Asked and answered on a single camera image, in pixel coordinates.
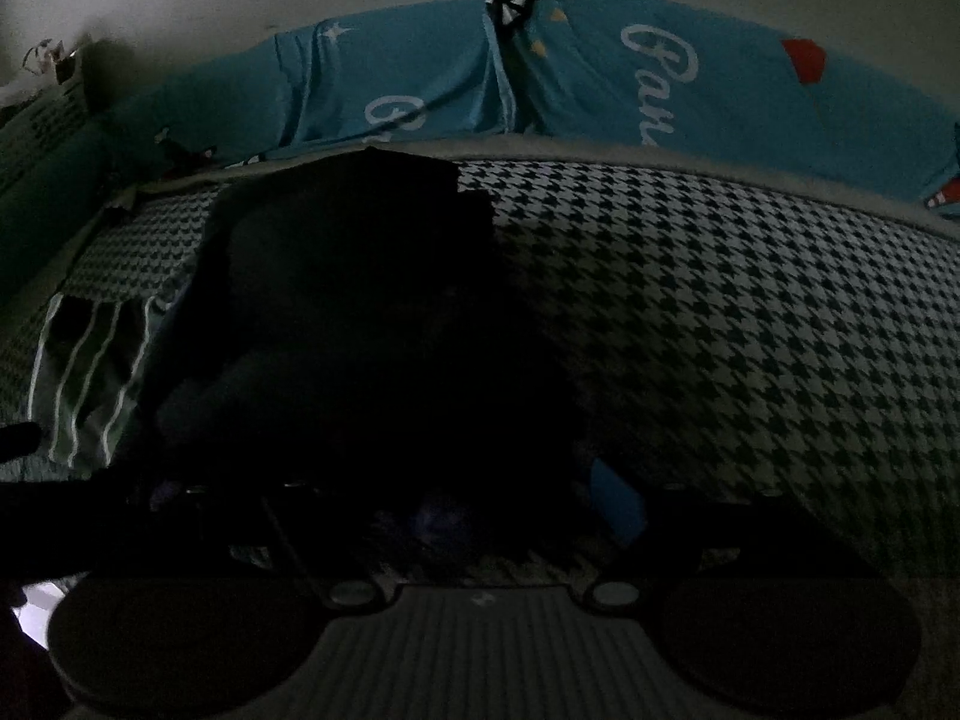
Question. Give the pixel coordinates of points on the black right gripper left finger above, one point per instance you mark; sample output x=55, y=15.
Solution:
x=213, y=604

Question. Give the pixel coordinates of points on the blue printed pillow right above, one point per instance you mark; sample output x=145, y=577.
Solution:
x=663, y=75

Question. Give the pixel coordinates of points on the blue printed pillow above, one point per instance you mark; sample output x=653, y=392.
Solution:
x=663, y=75
x=419, y=72

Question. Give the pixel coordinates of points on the striped dark garment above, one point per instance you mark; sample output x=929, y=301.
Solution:
x=87, y=373

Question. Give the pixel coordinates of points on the houndstooth bed sheet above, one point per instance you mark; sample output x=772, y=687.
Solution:
x=822, y=324

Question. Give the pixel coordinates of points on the perforated storage basket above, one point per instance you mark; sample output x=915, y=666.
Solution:
x=45, y=113

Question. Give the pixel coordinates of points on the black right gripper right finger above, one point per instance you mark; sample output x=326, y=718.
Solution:
x=777, y=605

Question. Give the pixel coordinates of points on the blue printed pillow left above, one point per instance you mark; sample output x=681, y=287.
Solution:
x=419, y=72

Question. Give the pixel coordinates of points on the black garment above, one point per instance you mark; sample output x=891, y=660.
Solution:
x=374, y=367

